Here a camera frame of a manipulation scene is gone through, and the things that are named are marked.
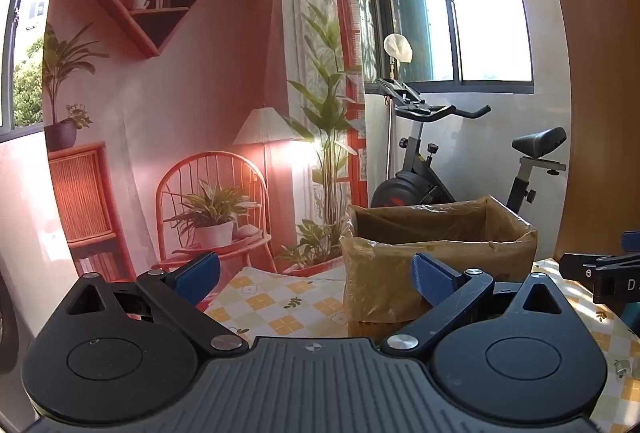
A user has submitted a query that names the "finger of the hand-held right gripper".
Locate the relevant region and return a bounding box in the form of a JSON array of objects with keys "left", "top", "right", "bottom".
[{"left": 559, "top": 253, "right": 601, "bottom": 286}]

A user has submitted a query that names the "wooden board panel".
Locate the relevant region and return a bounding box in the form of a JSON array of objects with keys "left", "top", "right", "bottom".
[{"left": 534, "top": 0, "right": 640, "bottom": 264}]

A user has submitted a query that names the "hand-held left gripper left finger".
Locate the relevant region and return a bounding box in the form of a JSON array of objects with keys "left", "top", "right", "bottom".
[{"left": 52, "top": 250, "right": 249, "bottom": 357}]

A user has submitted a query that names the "window with dark frame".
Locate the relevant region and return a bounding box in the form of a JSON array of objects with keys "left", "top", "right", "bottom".
[
  {"left": 369, "top": 0, "right": 536, "bottom": 95},
  {"left": 0, "top": 0, "right": 57, "bottom": 144}
]

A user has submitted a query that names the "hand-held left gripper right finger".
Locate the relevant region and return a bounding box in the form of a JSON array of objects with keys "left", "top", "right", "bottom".
[{"left": 382, "top": 253, "right": 571, "bottom": 357}]

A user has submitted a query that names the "taped cardboard box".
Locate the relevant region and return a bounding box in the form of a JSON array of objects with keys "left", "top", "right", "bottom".
[{"left": 339, "top": 196, "right": 538, "bottom": 339}]

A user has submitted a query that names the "black exercise bike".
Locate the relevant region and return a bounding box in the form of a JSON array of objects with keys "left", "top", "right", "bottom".
[{"left": 370, "top": 78, "right": 568, "bottom": 215}]

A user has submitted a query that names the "floor lamp with white cover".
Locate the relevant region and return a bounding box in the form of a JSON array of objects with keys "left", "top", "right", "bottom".
[{"left": 382, "top": 34, "right": 414, "bottom": 184}]

